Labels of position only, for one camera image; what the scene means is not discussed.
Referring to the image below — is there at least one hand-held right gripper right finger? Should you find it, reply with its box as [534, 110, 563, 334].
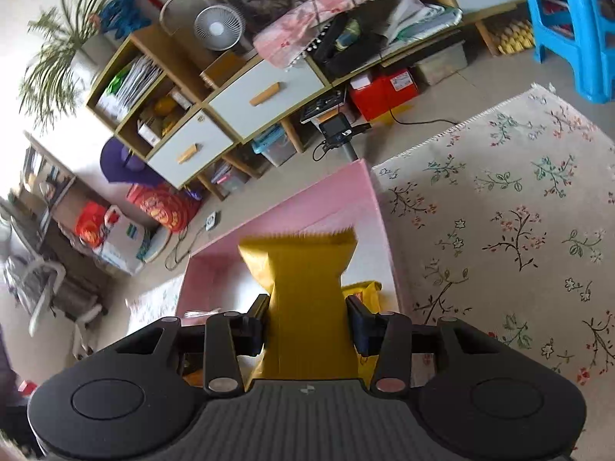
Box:
[346, 295, 505, 395]

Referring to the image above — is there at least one deep yellow snack packet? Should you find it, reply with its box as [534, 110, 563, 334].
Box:
[342, 281, 384, 385]

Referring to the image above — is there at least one clear bin blue lid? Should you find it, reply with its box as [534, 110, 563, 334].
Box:
[252, 125, 299, 167]

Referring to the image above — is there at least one blue plastic stool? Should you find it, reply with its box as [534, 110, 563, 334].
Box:
[521, 0, 615, 104]

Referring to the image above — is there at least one stack of white papers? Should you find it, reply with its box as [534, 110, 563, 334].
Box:
[115, 55, 165, 117]

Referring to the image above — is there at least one pink-lined cardboard box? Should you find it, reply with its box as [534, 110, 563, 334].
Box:
[175, 161, 405, 381]

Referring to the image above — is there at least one blue knot ornament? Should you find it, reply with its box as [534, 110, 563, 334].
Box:
[98, 0, 151, 35]

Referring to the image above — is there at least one purple plush toy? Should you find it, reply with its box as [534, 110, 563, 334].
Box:
[100, 137, 170, 189]

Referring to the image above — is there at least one pink floral cloth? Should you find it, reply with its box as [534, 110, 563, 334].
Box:
[254, 0, 463, 69]

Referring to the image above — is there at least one beige ring frame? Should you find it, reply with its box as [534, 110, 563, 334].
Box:
[160, 0, 208, 38]

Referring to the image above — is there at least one black camera on pole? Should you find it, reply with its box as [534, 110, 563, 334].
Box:
[317, 113, 374, 163]

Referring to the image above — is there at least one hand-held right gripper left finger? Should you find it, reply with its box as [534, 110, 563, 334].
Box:
[115, 294, 271, 395]

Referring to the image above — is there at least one clear lidded bin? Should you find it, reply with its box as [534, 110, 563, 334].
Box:
[413, 43, 470, 86]

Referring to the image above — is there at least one wooden shelf cabinet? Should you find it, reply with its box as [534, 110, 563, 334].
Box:
[86, 24, 337, 200]

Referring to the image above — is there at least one grey office chair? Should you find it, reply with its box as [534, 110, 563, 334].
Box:
[0, 197, 105, 362]

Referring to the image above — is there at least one brown cardboard box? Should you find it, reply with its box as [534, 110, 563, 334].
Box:
[199, 53, 247, 90]

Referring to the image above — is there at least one green potted plant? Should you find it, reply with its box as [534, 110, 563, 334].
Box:
[19, 0, 122, 131]

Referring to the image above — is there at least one pack of yellow items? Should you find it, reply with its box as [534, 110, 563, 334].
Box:
[495, 19, 536, 55]

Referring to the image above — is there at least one black case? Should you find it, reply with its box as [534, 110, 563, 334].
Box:
[310, 12, 386, 78]

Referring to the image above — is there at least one black cable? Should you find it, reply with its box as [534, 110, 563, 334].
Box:
[166, 221, 208, 273]

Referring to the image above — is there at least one black flat device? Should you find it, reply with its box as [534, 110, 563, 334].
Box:
[300, 89, 347, 124]

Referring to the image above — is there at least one clear storage bin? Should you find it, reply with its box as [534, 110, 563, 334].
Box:
[209, 161, 249, 194]

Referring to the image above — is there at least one white small carton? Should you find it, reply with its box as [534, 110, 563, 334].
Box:
[137, 120, 163, 146]

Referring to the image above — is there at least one red round gift box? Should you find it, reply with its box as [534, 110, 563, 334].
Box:
[127, 185, 203, 234]

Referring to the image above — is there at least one white table fan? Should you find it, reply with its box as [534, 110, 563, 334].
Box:
[193, 5, 247, 55]

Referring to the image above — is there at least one red gift bag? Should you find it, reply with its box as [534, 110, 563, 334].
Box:
[74, 202, 121, 251]

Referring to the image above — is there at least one floral printed cloth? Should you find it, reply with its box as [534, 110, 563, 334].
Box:
[126, 84, 615, 395]

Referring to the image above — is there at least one white shelf unit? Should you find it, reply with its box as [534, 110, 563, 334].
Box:
[19, 132, 78, 232]

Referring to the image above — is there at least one white shopping bag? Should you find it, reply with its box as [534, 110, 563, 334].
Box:
[93, 204, 155, 275]

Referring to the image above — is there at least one yellow zigzag-edged snack packet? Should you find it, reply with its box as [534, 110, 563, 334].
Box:
[239, 227, 373, 380]

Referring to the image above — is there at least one low wooden cabinet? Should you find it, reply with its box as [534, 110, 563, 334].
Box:
[307, 0, 544, 88]

